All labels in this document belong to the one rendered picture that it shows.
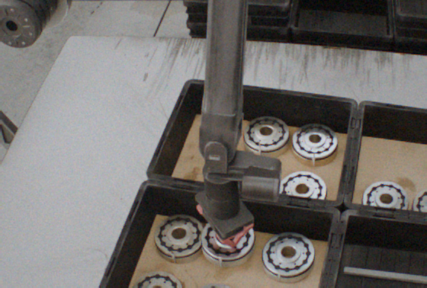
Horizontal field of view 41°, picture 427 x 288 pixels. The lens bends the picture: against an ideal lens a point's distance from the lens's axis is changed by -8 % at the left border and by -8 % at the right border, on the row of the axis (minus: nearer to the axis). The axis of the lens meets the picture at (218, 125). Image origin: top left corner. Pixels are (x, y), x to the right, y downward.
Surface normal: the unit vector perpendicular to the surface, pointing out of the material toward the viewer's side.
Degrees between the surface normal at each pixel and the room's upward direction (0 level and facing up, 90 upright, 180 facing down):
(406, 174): 0
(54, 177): 0
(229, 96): 65
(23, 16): 90
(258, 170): 73
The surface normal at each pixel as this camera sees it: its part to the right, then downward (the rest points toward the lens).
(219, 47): -0.26, 0.46
